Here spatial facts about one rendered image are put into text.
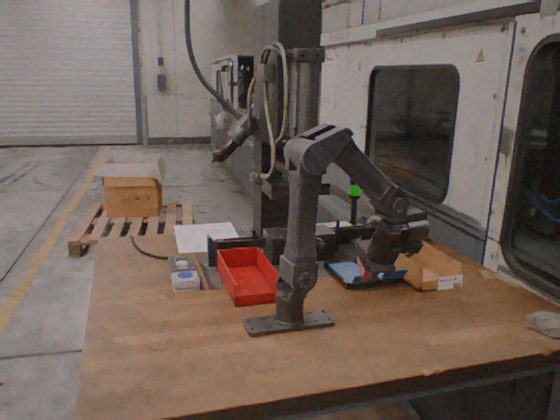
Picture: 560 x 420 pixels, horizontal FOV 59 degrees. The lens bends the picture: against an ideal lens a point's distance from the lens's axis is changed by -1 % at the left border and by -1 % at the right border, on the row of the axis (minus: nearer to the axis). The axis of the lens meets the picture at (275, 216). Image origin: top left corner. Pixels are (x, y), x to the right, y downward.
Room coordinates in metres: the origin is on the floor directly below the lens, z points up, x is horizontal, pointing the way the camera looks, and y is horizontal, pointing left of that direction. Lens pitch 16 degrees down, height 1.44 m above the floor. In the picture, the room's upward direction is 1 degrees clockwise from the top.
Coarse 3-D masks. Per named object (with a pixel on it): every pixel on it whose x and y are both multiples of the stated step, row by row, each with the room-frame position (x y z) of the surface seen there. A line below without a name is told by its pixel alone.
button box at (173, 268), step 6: (132, 240) 1.54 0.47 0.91; (144, 252) 1.44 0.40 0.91; (162, 258) 1.40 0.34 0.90; (168, 258) 1.33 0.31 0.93; (174, 258) 1.33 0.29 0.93; (186, 258) 1.33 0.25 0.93; (168, 264) 1.32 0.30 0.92; (174, 264) 1.29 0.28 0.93; (192, 264) 1.29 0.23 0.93; (174, 270) 1.24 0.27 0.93; (180, 270) 1.25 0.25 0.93; (186, 270) 1.25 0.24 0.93; (192, 270) 1.25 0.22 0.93
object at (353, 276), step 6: (330, 264) 1.32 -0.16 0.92; (336, 264) 1.32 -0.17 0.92; (342, 264) 1.32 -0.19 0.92; (348, 264) 1.32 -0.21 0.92; (354, 264) 1.33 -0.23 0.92; (336, 270) 1.28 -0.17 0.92; (342, 270) 1.28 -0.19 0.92; (354, 270) 1.28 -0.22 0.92; (348, 276) 1.24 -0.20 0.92; (354, 276) 1.18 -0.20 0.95; (360, 276) 1.19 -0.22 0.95; (372, 276) 1.20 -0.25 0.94; (354, 282) 1.19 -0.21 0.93; (360, 282) 1.20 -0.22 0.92; (366, 282) 1.21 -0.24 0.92
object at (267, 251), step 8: (328, 240) 1.41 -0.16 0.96; (264, 248) 1.44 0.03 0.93; (272, 248) 1.36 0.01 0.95; (280, 248) 1.37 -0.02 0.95; (328, 248) 1.42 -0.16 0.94; (272, 256) 1.36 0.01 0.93; (280, 256) 1.37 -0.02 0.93; (320, 256) 1.41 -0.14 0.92; (328, 256) 1.42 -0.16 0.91; (272, 264) 1.36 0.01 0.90
